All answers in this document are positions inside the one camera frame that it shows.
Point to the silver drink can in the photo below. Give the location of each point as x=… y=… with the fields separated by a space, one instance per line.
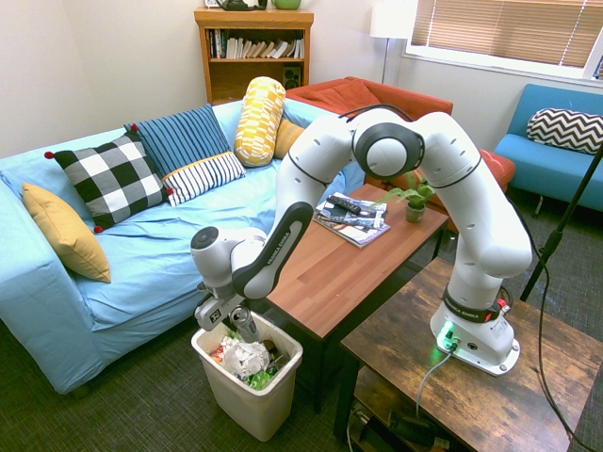
x=244 y=325

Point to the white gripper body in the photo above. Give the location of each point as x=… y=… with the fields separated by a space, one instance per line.
x=213 y=315

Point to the black camera stand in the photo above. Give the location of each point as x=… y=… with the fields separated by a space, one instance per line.
x=560 y=230

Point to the yellow white patterned bolster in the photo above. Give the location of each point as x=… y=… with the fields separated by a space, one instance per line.
x=259 y=122

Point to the rustic dark wood table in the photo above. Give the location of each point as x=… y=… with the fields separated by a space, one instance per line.
x=471 y=405

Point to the black white shelf item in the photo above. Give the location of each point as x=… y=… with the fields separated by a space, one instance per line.
x=235 y=4

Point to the wooden bookshelf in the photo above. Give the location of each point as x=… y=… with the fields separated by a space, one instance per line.
x=254 y=75

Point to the light cover magazine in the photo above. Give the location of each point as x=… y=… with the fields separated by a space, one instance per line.
x=363 y=235

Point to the wooden coffee table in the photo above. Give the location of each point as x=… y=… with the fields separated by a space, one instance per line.
x=339 y=273

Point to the black power adapter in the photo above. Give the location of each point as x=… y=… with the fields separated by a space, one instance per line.
x=412 y=426

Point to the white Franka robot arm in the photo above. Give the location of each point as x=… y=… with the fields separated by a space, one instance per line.
x=471 y=212

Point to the wooden window blinds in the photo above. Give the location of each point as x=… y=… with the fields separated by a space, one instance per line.
x=509 y=28

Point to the red orange wrapper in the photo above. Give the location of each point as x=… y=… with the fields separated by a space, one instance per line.
x=219 y=354

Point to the green round object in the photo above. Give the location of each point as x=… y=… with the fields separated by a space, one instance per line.
x=286 y=4

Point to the blue striped pillow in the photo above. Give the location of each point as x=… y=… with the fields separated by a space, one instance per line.
x=188 y=141

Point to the blue chair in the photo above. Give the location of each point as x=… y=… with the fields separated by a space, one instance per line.
x=542 y=169

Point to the mustard yellow pillow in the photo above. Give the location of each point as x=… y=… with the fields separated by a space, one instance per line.
x=70 y=235
x=288 y=139

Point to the orange armchair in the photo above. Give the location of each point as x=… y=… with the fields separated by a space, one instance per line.
x=400 y=99

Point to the green snack wrapper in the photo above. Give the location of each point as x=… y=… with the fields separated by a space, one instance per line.
x=261 y=379

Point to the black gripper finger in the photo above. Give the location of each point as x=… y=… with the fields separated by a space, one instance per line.
x=230 y=322

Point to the small black speaker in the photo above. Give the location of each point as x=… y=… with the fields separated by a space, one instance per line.
x=292 y=76

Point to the black remote control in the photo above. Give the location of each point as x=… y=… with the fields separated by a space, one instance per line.
x=344 y=203

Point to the black white checkered pillow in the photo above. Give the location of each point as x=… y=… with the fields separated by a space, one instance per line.
x=113 y=179

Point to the white shade floor lamp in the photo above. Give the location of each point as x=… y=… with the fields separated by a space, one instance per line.
x=390 y=19

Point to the grey plant pot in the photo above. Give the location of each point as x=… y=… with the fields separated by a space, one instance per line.
x=415 y=213

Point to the green fern plant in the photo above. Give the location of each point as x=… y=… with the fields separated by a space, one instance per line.
x=414 y=190

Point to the white crumpled paper trash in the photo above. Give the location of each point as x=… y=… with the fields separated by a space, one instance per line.
x=245 y=358

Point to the row of books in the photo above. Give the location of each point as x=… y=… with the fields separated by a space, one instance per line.
x=264 y=49

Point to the white plastic trash bin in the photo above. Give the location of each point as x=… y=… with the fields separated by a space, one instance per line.
x=249 y=409

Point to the black white zigzag pillow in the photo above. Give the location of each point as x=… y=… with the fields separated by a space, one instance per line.
x=565 y=129

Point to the dark cover magazine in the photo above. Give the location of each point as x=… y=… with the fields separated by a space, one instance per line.
x=353 y=217

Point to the light blue sofa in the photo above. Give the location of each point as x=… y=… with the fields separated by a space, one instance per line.
x=155 y=254

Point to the white edged magazine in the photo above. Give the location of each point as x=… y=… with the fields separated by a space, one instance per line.
x=377 y=209

